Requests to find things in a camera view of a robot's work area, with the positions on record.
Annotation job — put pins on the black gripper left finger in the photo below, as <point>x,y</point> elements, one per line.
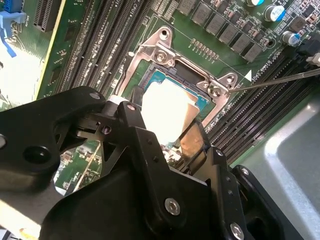
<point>37,130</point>

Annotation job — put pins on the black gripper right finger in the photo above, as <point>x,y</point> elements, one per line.
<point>226,190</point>

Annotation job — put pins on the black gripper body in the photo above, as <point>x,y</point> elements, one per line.
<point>112,212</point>

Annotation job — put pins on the silver CPU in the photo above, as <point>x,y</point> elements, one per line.
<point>165,112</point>

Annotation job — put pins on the thin metal locking lever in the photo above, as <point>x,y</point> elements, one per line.
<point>275,81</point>

